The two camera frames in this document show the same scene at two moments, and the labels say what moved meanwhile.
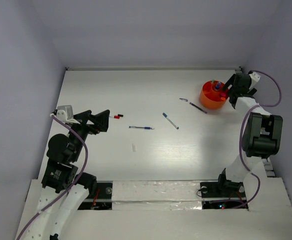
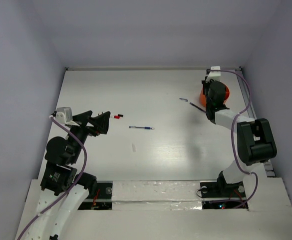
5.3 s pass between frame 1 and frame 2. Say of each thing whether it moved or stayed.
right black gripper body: moved
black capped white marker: stayed
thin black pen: stayed
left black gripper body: stayed
